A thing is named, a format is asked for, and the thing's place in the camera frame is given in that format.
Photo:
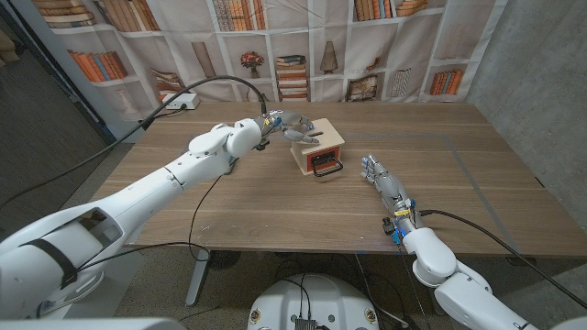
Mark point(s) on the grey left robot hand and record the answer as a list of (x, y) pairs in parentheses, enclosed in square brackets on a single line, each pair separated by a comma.
[(289, 123)]

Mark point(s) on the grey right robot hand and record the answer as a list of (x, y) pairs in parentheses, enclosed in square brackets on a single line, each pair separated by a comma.
[(387, 185)]

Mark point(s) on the light wooden box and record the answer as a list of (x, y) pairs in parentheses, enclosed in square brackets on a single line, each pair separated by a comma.
[(331, 135)]

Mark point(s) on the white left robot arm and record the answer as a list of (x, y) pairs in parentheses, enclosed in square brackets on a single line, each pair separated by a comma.
[(137, 197)]

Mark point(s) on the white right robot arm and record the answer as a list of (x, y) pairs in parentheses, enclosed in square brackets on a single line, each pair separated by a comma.
[(463, 293)]

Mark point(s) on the grey-blue flat pad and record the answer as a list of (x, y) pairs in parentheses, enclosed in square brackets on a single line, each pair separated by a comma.
[(230, 168)]

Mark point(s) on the printed bookshelf backdrop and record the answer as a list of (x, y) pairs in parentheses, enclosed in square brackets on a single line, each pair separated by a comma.
[(321, 27)]

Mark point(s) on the white power strip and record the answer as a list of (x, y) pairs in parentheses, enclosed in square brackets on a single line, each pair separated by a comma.
[(180, 101)]

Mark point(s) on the white robot torso base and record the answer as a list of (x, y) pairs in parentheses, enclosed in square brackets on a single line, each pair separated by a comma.
[(316, 298)]

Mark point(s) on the grey metal table leg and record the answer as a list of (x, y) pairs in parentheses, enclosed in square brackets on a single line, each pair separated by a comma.
[(198, 279)]

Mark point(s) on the white floor platform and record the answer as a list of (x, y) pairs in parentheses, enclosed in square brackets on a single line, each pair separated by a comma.
[(119, 284)]

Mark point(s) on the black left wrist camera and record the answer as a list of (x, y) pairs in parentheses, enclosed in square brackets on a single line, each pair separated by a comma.
[(262, 146)]

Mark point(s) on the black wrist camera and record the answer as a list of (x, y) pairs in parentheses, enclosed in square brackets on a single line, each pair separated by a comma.
[(392, 229), (262, 146)]

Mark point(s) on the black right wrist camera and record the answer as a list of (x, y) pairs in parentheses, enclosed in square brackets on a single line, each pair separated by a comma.
[(392, 229)]

